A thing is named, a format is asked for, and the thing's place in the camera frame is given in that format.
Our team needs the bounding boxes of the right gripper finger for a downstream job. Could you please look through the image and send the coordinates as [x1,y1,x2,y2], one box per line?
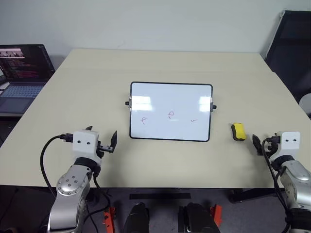
[252,133,263,156]

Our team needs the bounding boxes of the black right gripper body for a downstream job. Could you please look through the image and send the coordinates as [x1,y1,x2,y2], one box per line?
[260,133,281,156]

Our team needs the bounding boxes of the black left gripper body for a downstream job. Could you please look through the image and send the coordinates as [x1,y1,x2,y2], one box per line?
[96,139,114,159]

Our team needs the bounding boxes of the yellow and black eraser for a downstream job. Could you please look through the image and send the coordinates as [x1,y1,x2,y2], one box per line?
[230,122,247,142]

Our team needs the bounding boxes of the black table base bar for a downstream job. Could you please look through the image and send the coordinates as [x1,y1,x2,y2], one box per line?
[229,187,280,204]

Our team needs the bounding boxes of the white rounded object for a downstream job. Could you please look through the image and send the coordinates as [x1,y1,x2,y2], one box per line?
[298,93,311,119]

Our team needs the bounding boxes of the small black-framed whiteboard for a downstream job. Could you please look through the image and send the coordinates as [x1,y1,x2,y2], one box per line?
[124,81,218,143]

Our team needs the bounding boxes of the black flat strip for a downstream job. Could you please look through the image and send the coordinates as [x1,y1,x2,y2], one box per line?
[129,193,191,200]

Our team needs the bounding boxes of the orange clamp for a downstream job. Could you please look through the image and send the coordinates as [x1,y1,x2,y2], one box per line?
[209,204,223,229]
[103,206,117,233]

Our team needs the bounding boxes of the dark rounded shape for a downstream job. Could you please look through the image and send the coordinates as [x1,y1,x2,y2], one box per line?
[122,202,150,233]
[178,202,221,233]

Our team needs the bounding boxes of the open dark laptop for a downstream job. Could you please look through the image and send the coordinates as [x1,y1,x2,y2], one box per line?
[0,44,55,117]

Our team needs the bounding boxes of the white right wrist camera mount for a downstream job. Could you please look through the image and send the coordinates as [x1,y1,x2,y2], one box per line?
[269,131,301,163]

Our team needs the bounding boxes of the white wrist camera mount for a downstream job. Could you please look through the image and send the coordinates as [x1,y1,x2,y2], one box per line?
[269,131,301,163]
[72,130,103,166]

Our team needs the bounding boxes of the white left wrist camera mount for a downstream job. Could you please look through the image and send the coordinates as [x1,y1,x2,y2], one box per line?
[72,130,103,166]

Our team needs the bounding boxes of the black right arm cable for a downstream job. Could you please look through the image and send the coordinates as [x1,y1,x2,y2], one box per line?
[261,138,292,233]

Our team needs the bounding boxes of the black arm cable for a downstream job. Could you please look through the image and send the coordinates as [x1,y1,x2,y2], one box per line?
[261,138,292,233]
[39,133,74,198]

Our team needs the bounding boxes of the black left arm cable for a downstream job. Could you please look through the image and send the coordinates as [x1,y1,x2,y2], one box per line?
[39,133,74,198]

